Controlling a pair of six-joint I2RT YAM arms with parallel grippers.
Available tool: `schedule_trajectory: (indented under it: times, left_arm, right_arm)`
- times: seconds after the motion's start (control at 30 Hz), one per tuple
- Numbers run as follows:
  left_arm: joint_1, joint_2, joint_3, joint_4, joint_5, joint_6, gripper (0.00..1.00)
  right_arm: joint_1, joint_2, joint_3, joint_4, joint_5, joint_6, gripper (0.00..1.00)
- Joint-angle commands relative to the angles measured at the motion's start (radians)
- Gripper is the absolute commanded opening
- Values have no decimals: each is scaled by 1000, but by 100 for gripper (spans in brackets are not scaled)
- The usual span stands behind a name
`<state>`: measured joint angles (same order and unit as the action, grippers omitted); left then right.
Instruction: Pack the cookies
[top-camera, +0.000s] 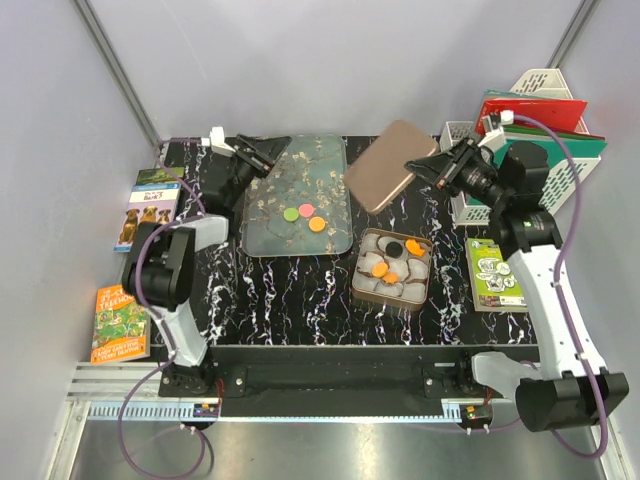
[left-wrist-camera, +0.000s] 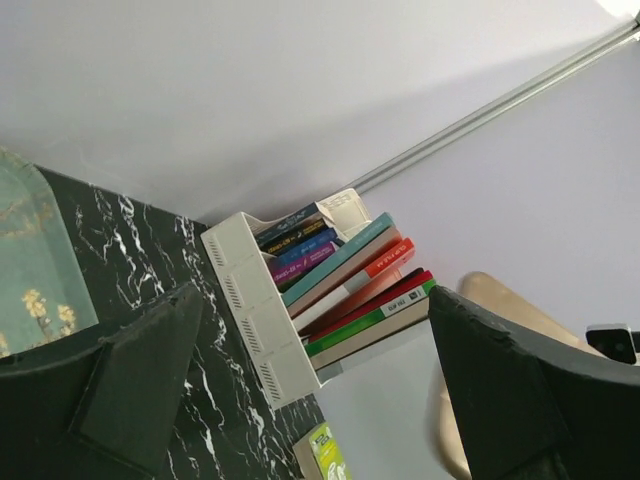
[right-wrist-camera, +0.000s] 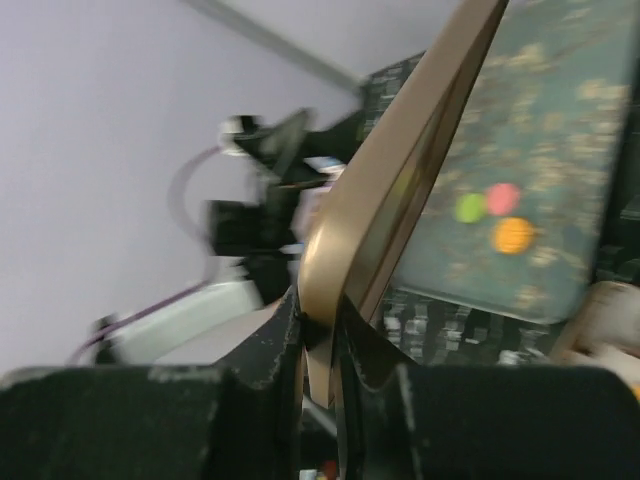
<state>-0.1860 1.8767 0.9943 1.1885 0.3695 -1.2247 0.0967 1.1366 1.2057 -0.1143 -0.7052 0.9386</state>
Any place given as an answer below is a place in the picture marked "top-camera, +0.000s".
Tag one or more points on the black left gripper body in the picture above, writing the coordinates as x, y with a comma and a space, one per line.
243, 172

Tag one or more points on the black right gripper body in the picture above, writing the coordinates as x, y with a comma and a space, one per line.
473, 177

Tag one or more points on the rose gold tin lid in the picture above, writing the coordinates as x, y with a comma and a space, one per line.
378, 175

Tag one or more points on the pink round cookie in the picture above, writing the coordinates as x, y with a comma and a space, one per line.
306, 210

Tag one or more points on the red folder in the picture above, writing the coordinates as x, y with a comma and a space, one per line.
563, 114

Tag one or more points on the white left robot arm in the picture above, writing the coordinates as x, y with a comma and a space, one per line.
159, 270

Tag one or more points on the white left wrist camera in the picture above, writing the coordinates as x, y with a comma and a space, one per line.
217, 141

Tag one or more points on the orange round striped cookie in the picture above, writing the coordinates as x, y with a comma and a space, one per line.
380, 270

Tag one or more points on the dog picture book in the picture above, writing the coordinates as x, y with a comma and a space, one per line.
153, 199

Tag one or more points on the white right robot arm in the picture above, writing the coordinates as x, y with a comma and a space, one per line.
572, 386

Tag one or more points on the floral blue serving tray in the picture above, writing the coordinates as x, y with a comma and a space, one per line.
311, 170

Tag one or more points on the orange fish-shaped cookie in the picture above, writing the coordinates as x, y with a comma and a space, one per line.
390, 278

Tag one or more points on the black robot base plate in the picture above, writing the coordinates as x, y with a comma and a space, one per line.
323, 381

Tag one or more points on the orange treehouse book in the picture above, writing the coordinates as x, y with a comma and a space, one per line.
121, 328

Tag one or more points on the orange flower-shaped cookie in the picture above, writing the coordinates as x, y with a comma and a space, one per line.
415, 248

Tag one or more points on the green comic booklet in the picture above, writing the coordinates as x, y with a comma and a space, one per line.
493, 285

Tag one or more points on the green round cookie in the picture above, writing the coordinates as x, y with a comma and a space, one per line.
291, 214

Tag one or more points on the rose gold tin box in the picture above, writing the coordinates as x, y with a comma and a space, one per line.
392, 270

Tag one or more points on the black sandwich cookie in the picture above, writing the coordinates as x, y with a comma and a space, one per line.
394, 249

